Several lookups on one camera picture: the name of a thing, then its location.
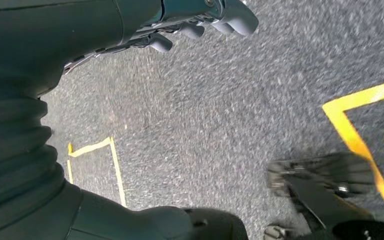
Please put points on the yellow floor tape square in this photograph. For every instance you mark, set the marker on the yellow floor tape square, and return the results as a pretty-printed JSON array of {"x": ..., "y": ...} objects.
[
  {"x": 89, "y": 148},
  {"x": 350, "y": 132}
]

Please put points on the robot left arm ribbed sleeve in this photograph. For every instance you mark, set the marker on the robot left arm ribbed sleeve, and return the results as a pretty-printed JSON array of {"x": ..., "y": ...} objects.
[{"x": 13, "y": 149}]

